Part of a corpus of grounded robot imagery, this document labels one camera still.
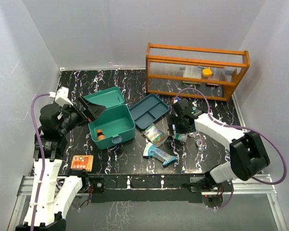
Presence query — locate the blue divided tray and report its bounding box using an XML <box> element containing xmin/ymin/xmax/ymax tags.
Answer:
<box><xmin>129</xmin><ymin>93</ymin><xmax>170</xmax><ymax>131</ymax></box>

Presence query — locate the orange wooden rack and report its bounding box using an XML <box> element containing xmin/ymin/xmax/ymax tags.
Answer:
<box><xmin>145</xmin><ymin>43</ymin><xmax>250</xmax><ymax>102</ymax></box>

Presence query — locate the yellow small box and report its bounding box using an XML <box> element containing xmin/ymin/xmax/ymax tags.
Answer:
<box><xmin>202</xmin><ymin>68</ymin><xmax>213</xmax><ymax>77</ymax></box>

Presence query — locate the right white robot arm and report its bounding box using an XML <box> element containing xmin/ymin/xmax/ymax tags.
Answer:
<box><xmin>167</xmin><ymin>99</ymin><xmax>270</xmax><ymax>191</ymax></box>

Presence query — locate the teal medicine kit box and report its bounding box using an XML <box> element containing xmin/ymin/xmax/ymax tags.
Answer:
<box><xmin>84</xmin><ymin>87</ymin><xmax>135</xmax><ymax>150</ymax></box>

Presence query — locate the orange card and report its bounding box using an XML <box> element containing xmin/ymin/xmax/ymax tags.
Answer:
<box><xmin>71</xmin><ymin>155</ymin><xmax>94</xmax><ymax>172</ymax></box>

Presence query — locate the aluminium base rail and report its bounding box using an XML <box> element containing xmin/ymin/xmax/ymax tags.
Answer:
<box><xmin>7</xmin><ymin>173</ymin><xmax>289</xmax><ymax>231</ymax></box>

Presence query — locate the brown medicine bottle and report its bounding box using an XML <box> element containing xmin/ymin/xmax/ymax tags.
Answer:
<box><xmin>96</xmin><ymin>129</ymin><xmax>105</xmax><ymax>141</ymax></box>

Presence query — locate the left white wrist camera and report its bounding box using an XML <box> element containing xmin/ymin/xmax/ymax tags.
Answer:
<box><xmin>49</xmin><ymin>87</ymin><xmax>73</xmax><ymax>107</ymax></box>

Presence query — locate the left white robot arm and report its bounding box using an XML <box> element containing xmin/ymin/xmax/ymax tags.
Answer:
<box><xmin>15</xmin><ymin>96</ymin><xmax>106</xmax><ymax>231</ymax></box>

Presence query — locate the clear cup on rack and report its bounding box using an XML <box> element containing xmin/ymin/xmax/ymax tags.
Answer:
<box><xmin>222</xmin><ymin>66</ymin><xmax>236</xmax><ymax>76</ymax></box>

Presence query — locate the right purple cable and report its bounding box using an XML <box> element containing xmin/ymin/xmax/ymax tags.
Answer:
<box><xmin>174</xmin><ymin>88</ymin><xmax>288</xmax><ymax>212</ymax></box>

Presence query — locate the clear tape roll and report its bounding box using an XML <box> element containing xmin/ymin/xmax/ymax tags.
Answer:
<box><xmin>196</xmin><ymin>140</ymin><xmax>205</xmax><ymax>150</ymax></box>

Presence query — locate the white green bottle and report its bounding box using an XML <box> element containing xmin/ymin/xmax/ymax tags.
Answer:
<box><xmin>172</xmin><ymin>134</ymin><xmax>188</xmax><ymax>142</ymax></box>

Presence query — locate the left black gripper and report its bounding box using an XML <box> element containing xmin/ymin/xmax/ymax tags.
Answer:
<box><xmin>58</xmin><ymin>95</ymin><xmax>105</xmax><ymax>135</ymax></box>

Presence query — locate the long blue white packet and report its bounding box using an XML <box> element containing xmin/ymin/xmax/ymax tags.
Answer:
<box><xmin>143</xmin><ymin>142</ymin><xmax>177</xmax><ymax>166</ymax></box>

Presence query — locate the cotton swab pack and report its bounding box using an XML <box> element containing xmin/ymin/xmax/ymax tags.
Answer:
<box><xmin>143</xmin><ymin>124</ymin><xmax>168</xmax><ymax>147</ymax></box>

